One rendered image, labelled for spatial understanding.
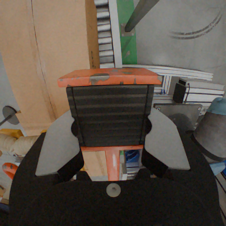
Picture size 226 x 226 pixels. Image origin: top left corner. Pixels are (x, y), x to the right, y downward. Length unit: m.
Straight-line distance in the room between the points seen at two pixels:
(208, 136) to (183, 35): 1.48
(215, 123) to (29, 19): 0.66
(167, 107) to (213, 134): 0.19
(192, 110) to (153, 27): 1.18
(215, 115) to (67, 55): 0.48
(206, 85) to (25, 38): 0.81
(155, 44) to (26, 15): 1.28
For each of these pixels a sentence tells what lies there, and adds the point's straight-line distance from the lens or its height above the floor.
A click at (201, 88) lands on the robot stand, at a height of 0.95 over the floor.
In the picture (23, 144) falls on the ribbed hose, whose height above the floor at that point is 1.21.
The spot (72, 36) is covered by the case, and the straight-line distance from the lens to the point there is 0.44.
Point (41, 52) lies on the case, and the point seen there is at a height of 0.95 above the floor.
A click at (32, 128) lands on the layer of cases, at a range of 1.36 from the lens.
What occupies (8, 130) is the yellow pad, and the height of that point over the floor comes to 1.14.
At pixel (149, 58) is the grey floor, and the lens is 1.44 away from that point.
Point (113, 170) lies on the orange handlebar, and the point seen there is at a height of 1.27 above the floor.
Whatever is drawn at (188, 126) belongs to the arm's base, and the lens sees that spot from 0.43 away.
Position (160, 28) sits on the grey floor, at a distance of 1.53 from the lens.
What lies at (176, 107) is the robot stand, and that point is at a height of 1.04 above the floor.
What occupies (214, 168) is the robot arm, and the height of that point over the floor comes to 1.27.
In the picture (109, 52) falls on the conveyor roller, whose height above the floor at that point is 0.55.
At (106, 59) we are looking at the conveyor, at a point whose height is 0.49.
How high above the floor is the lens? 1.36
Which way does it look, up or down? 60 degrees down
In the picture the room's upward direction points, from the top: 177 degrees clockwise
